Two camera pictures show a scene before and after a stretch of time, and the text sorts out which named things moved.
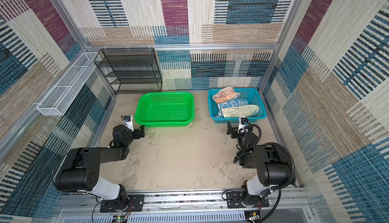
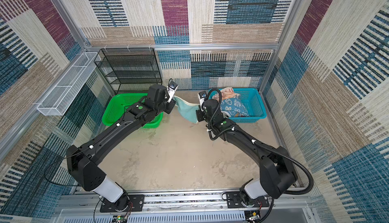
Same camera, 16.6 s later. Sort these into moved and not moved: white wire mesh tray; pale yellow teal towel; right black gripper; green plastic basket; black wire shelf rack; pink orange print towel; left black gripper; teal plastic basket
Moved: pale yellow teal towel; green plastic basket; left black gripper; right black gripper
Not moved: pink orange print towel; white wire mesh tray; teal plastic basket; black wire shelf rack
